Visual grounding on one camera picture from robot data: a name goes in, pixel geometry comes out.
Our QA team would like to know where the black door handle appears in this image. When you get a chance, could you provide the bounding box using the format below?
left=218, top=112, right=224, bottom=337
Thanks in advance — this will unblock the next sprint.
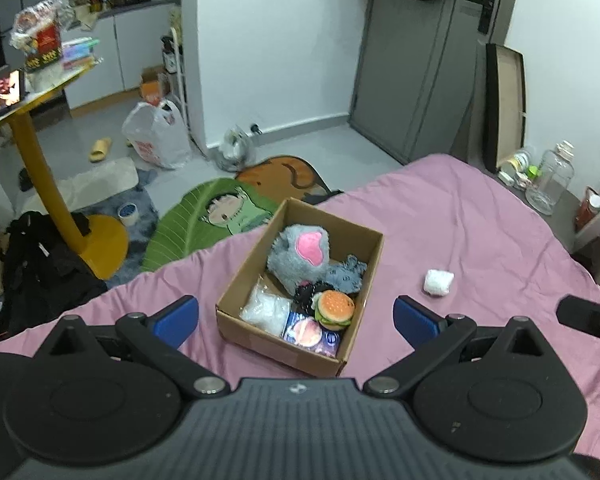
left=462, top=0, right=497, bottom=35

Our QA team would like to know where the black framed leaning board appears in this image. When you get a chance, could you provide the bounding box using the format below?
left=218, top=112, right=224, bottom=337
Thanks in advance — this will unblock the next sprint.
left=482, top=42, right=528, bottom=175

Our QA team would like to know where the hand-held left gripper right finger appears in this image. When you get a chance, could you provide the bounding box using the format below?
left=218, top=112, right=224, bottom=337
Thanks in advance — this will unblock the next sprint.
left=364, top=295, right=558, bottom=397

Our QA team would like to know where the black bag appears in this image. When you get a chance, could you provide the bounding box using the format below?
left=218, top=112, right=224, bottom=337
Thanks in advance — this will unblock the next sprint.
left=0, top=210, right=108, bottom=333

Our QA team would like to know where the red carton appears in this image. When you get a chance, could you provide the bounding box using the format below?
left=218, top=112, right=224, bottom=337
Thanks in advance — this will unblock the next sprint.
left=575, top=186, right=600, bottom=233

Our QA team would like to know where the black fabric item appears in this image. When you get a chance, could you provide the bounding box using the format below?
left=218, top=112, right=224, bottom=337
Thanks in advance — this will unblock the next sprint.
left=292, top=282, right=333, bottom=311

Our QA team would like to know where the orange cardboard box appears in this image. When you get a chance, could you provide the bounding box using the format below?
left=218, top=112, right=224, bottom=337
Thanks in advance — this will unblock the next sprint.
left=140, top=65, right=173, bottom=106

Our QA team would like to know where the brown cardboard box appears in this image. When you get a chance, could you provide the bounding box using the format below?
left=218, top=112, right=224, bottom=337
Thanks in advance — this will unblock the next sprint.
left=216, top=197, right=385, bottom=378

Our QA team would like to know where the beige floor mat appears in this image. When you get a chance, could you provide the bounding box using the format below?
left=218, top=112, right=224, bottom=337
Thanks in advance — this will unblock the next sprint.
left=25, top=156, right=140, bottom=211

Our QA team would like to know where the orange cat floor mat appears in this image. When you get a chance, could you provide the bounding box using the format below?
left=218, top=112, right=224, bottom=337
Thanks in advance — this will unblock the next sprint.
left=235, top=155, right=345, bottom=206

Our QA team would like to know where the white plastic shopping bag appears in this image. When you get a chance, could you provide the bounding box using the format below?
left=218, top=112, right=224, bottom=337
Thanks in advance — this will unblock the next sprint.
left=122, top=100, right=193, bottom=170

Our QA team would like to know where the blue knitted cloth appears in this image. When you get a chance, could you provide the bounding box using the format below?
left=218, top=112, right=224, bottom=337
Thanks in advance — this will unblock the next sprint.
left=325, top=255, right=368, bottom=293

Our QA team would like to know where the yellow slipper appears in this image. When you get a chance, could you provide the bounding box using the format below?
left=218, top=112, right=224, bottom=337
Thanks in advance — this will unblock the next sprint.
left=89, top=137, right=113, bottom=163

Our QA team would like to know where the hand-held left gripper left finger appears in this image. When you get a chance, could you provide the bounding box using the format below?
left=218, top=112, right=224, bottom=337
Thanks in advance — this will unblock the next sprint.
left=32, top=295, right=232, bottom=401

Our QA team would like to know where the yellow round side table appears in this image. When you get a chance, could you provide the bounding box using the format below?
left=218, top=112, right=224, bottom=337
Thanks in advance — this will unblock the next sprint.
left=0, top=67, right=130, bottom=281

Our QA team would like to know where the white cabinet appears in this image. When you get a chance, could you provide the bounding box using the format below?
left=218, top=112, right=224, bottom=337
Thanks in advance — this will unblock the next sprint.
left=62, top=2, right=178, bottom=111

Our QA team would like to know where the clear plastic water bottle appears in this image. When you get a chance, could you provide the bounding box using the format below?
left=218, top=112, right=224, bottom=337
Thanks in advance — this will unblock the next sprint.
left=525, top=141, right=576, bottom=217

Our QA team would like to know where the blue plush toy pink ear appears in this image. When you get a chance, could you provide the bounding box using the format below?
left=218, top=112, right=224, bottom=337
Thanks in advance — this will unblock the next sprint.
left=266, top=225, right=331, bottom=295

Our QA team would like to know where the white round tub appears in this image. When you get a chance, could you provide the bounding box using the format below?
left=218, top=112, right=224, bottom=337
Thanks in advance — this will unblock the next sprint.
left=500, top=152, right=528, bottom=176

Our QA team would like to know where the clear wrapped snack bag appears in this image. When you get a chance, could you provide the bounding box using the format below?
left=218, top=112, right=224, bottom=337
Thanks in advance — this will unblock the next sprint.
left=10, top=0, right=76, bottom=73

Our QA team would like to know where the burger plush toy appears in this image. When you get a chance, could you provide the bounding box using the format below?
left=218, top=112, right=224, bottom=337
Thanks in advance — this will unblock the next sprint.
left=313, top=290, right=356, bottom=332

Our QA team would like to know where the white metal rack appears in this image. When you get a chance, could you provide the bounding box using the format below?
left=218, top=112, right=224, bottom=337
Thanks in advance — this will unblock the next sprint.
left=160, top=25, right=191, bottom=146

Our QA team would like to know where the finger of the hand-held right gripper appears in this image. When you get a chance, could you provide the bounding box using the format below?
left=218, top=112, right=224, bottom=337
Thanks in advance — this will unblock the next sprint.
left=556, top=295, right=600, bottom=346

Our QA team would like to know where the pink bed sheet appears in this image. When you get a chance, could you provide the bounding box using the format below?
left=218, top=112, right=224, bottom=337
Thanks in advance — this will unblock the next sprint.
left=0, top=154, right=600, bottom=461

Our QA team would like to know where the blue packet with pink circle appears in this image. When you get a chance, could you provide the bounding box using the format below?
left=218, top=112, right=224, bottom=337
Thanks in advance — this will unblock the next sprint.
left=282, top=311, right=342, bottom=359

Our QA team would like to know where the tablet with lit screen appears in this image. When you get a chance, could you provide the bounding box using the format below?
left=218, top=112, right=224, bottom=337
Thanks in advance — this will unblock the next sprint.
left=0, top=70, right=26, bottom=123

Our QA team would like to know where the grey fluffy rug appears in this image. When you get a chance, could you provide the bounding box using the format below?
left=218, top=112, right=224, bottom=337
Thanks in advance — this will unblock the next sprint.
left=70, top=167, right=161, bottom=281

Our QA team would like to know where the stack of colourful packets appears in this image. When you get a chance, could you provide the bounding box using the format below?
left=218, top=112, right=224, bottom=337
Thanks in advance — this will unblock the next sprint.
left=60, top=37, right=102, bottom=71

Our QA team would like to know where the green leaf cartoon floor mat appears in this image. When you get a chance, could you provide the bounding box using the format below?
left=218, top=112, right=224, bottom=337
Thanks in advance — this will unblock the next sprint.
left=142, top=178, right=277, bottom=273

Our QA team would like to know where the grey door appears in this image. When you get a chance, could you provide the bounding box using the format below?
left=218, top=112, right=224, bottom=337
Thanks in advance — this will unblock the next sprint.
left=347, top=0, right=523, bottom=166

